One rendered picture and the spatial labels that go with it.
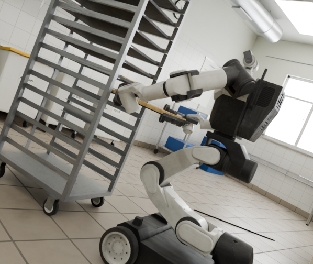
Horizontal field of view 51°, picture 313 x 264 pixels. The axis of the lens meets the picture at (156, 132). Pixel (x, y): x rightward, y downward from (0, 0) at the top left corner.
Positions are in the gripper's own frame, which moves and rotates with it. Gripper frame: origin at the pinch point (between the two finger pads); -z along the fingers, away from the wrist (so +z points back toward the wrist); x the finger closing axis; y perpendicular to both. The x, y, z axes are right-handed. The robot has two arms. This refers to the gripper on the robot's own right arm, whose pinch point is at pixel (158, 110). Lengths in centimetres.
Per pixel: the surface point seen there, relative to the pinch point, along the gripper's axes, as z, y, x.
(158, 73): -7.2, -8.0, 22.3
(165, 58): -7.2, -8.0, 32.8
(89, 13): -61, -2, 36
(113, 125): 27, -232, -47
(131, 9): -42, 16, 45
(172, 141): 153, -322, -46
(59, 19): -75, -16, 27
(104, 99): -38.4, 24.6, -4.7
